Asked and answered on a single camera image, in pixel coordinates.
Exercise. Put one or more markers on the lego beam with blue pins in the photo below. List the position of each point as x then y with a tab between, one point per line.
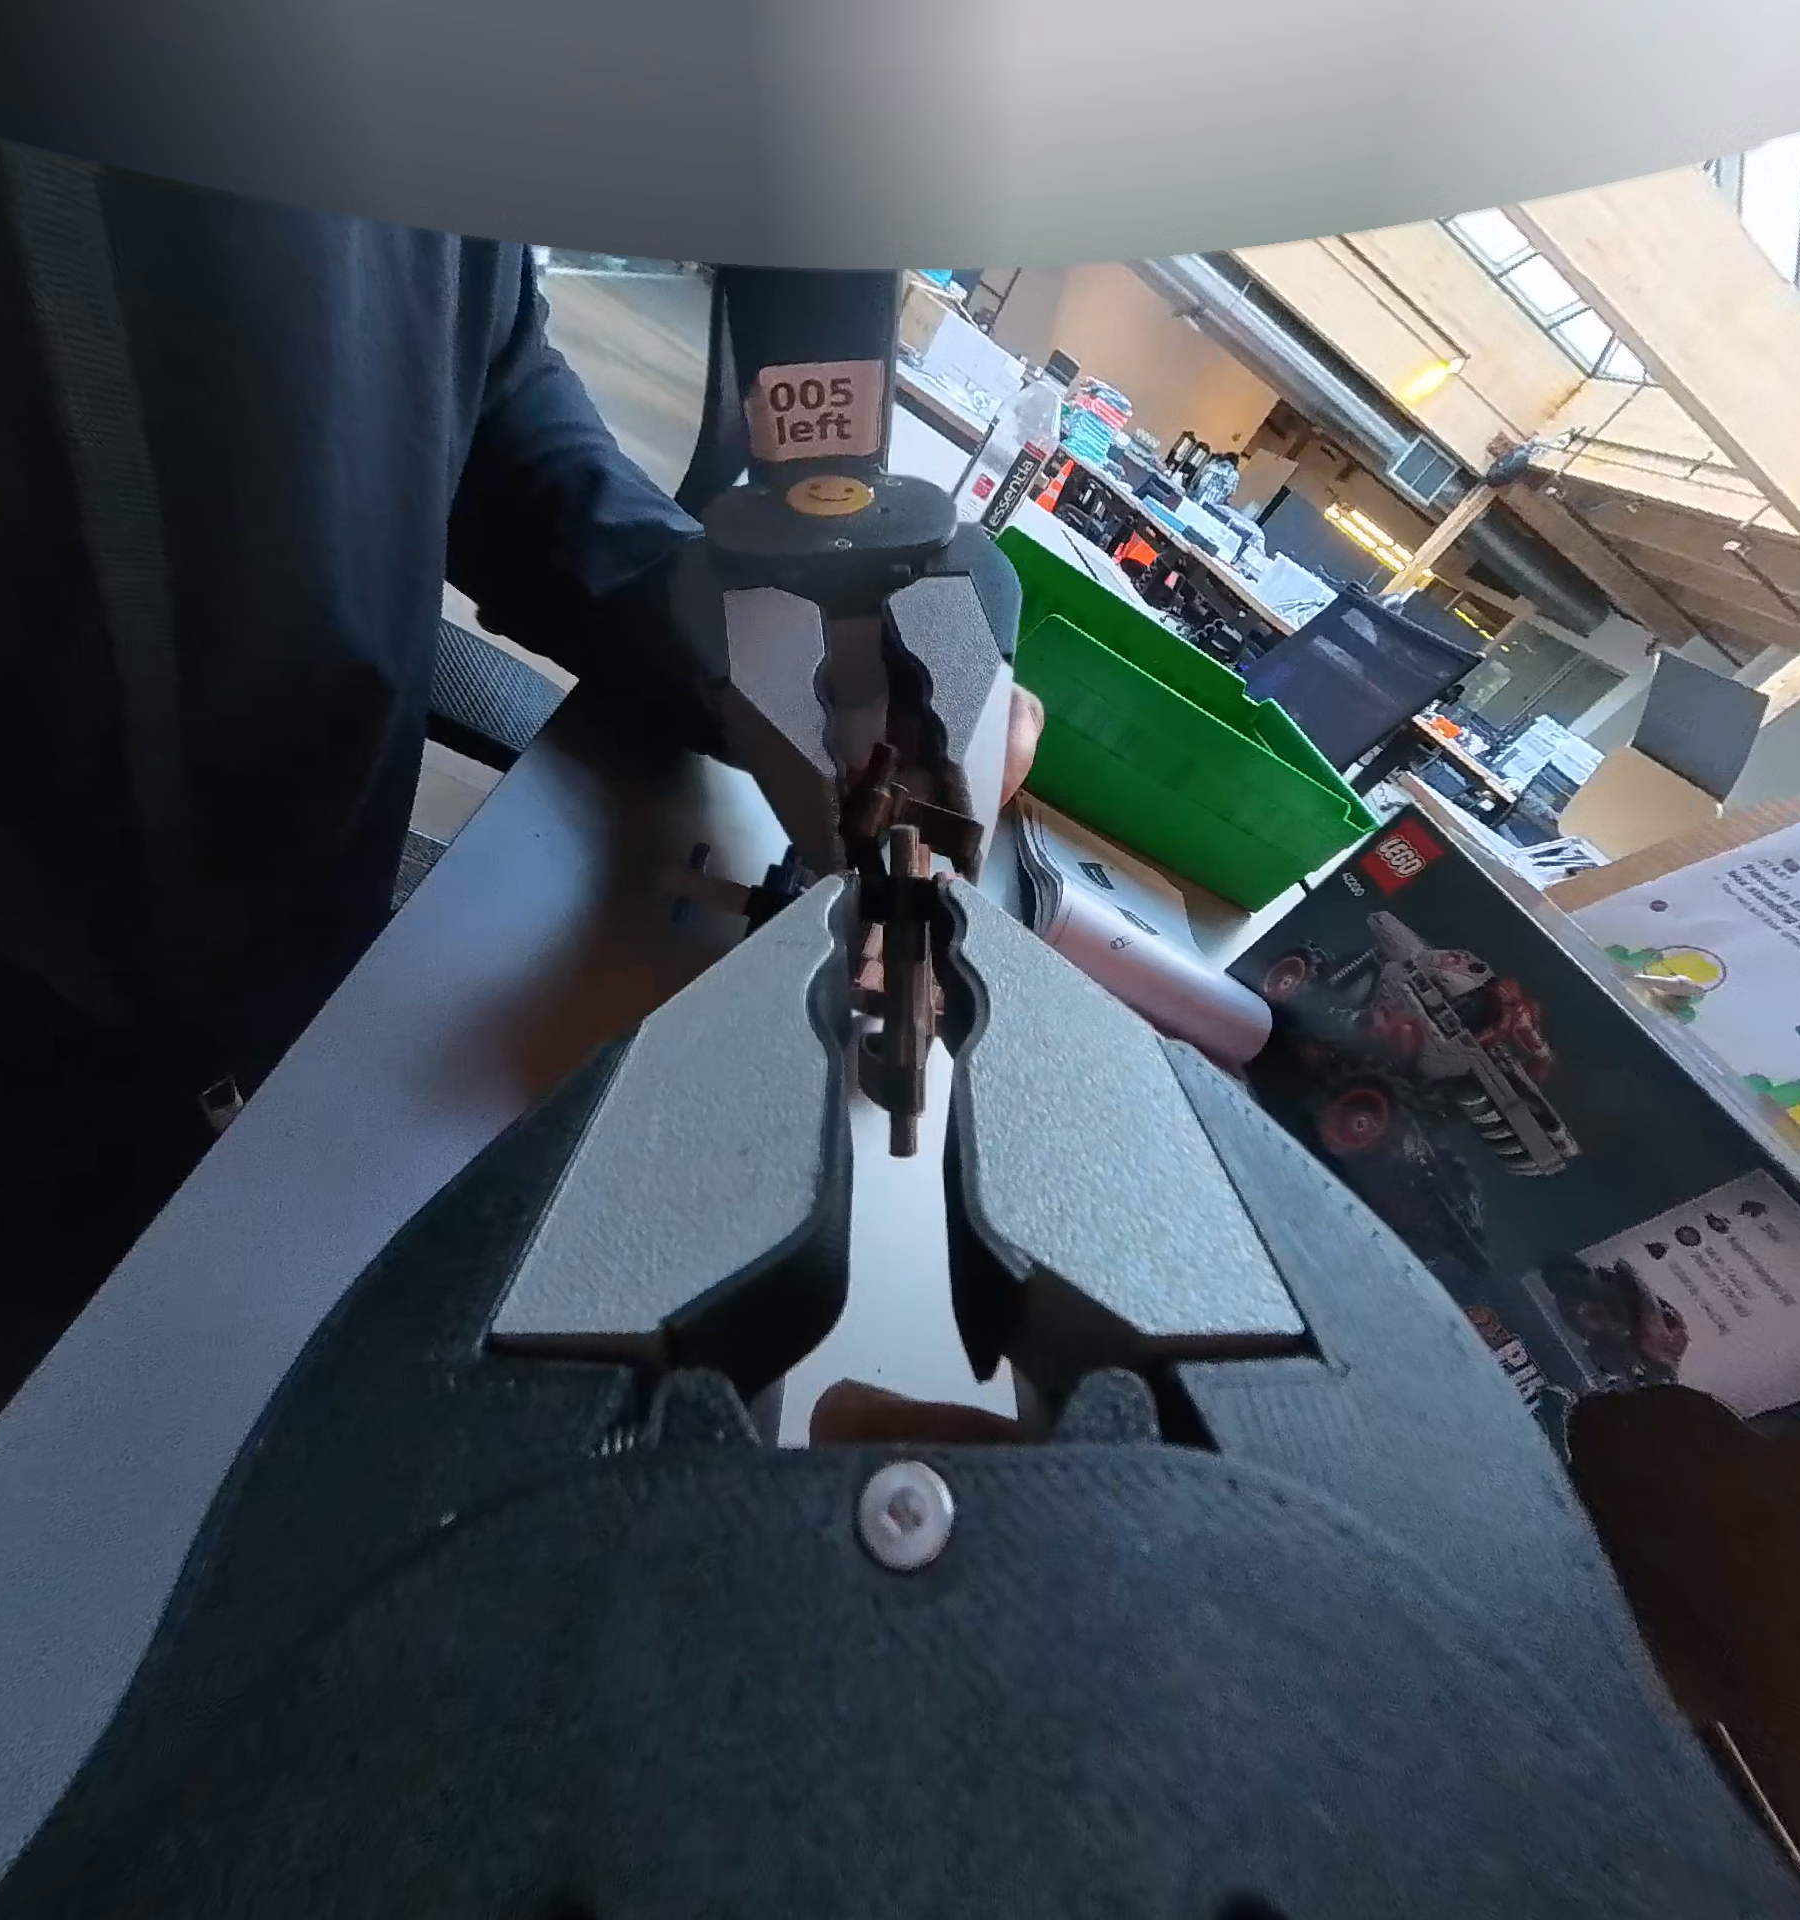
720	897

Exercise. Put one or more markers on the metal ventilation duct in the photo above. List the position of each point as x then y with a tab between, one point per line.
1275	354

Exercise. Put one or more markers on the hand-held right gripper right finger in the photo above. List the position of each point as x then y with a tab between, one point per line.
1125	1170

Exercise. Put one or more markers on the person in dark sweater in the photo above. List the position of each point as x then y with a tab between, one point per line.
165	676

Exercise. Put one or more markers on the grey mesh office chair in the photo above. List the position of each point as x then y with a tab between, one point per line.
488	690

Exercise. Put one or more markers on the person's left forearm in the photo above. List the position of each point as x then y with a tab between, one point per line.
585	510

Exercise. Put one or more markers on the green plastic bin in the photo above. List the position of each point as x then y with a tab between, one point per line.
1171	751

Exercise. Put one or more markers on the printed paper sheet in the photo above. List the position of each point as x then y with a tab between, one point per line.
1740	930

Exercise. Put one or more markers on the person's left hand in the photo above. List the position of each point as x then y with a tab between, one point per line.
1023	743

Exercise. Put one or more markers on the lego instruction booklet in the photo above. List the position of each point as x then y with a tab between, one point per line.
1141	961

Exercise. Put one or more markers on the dark office chair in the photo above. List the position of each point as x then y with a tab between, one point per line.
1366	676

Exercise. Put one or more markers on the cluttered workbench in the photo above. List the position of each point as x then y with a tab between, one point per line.
1141	496

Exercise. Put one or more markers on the dark lego set box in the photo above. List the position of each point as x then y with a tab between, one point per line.
1442	1200

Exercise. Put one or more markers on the clear water bottle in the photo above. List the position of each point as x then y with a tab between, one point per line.
1027	449

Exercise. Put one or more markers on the black lego technic assembly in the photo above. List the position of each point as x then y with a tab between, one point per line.
900	976

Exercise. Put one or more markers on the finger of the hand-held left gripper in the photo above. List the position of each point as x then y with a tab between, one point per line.
952	644
775	676

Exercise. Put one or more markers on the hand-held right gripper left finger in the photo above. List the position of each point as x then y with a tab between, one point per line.
677	1170

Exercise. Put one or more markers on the brown cardboard box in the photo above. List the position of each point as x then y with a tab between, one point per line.
1712	1619

